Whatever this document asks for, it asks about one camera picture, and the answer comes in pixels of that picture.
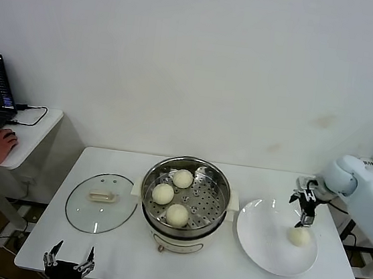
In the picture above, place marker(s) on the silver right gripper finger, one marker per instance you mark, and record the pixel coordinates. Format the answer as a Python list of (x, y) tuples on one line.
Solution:
[(294, 195), (307, 220)]

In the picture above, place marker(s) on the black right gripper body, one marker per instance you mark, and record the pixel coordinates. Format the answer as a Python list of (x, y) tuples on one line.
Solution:
[(309, 202)]

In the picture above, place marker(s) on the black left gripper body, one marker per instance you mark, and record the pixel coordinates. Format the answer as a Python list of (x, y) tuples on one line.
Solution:
[(63, 270)]

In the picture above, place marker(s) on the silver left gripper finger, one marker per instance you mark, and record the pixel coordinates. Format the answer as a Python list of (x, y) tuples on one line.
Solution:
[(86, 267), (49, 259)]

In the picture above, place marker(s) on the white steamed baozi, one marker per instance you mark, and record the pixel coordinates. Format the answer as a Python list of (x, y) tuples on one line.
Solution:
[(162, 194), (300, 237), (182, 179), (177, 215)]

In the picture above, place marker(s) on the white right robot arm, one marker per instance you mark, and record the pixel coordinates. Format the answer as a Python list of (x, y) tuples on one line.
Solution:
[(368, 200)]

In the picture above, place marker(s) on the steel perforated steamer basket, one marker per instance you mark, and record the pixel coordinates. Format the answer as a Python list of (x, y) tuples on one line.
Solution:
[(206, 202)]

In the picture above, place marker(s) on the white round plate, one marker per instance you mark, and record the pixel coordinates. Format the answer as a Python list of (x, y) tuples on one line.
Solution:
[(264, 229)]

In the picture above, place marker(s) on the cream electric cooker base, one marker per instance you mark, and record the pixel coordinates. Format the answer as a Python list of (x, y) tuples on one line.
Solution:
[(178, 244)]

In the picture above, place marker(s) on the white side table with mouse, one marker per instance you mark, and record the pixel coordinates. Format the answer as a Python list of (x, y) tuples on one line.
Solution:
[(34, 142)]

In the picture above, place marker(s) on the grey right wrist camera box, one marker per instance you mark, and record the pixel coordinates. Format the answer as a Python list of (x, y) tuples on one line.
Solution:
[(304, 182)]

